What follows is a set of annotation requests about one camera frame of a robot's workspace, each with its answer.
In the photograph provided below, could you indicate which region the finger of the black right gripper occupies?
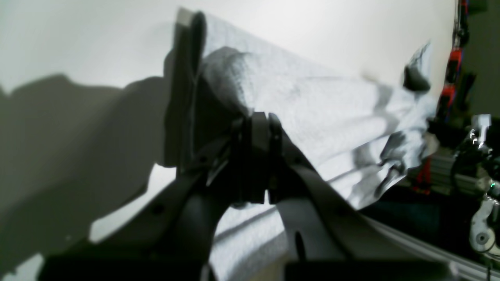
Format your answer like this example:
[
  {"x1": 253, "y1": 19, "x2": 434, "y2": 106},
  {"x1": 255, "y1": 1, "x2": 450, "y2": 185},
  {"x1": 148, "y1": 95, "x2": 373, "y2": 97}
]
[{"x1": 402, "y1": 66, "x2": 431, "y2": 91}]

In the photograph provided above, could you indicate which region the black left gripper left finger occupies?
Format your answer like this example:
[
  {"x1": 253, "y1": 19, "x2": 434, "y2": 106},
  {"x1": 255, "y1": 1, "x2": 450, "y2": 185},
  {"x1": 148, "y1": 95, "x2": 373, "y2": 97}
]
[{"x1": 38, "y1": 117, "x2": 252, "y2": 281}]

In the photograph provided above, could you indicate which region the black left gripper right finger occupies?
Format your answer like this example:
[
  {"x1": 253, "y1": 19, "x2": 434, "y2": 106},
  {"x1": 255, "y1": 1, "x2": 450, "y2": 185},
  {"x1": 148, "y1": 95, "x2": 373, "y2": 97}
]
[{"x1": 250, "y1": 112, "x2": 450, "y2": 281}]

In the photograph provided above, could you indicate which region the grey T-shirt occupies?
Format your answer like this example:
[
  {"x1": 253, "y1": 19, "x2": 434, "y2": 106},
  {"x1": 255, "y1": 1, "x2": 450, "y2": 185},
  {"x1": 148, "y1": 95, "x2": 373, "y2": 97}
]
[{"x1": 197, "y1": 12, "x2": 440, "y2": 281}]

